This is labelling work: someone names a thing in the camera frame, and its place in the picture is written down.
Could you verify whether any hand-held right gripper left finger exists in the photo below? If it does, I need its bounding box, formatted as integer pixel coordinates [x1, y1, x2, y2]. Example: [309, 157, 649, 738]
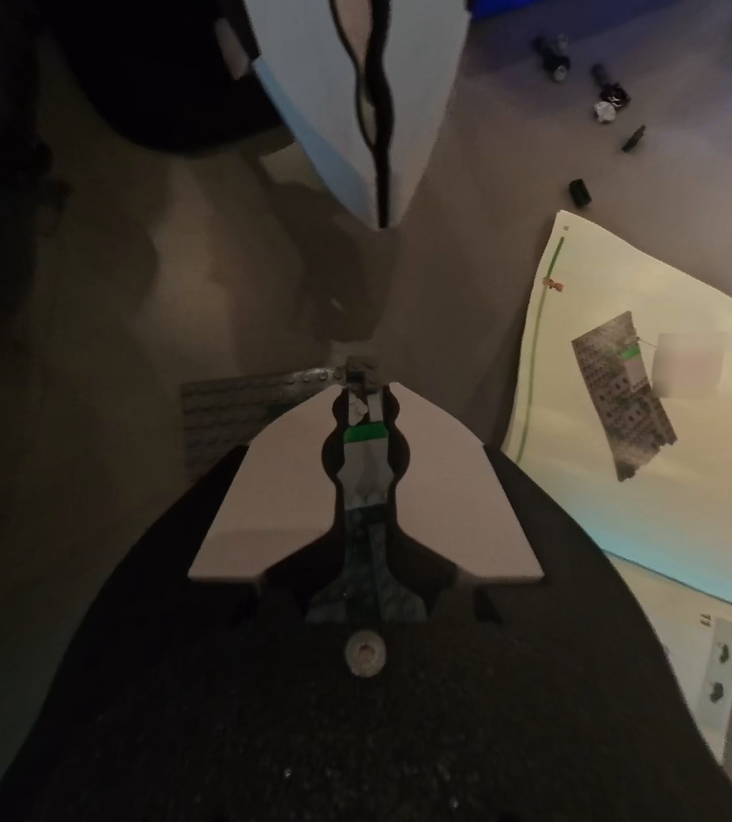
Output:
[187, 383, 350, 585]

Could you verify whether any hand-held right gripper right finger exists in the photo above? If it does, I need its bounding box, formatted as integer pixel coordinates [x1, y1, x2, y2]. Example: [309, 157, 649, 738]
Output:
[386, 382, 545, 585]

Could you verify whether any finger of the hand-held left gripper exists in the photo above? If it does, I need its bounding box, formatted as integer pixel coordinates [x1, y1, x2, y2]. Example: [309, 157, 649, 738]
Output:
[217, 0, 387, 231]
[380, 0, 471, 231]

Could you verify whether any grey toy brick baseplate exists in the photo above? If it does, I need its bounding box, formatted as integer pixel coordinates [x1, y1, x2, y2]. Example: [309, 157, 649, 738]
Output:
[179, 355, 431, 625]

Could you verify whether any building instruction booklet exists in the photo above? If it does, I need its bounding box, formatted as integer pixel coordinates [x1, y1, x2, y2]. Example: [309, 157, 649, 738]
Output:
[501, 211, 732, 765]

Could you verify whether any blue storage bin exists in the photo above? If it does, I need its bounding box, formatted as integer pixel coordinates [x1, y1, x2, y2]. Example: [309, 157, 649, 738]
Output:
[467, 0, 572, 19]

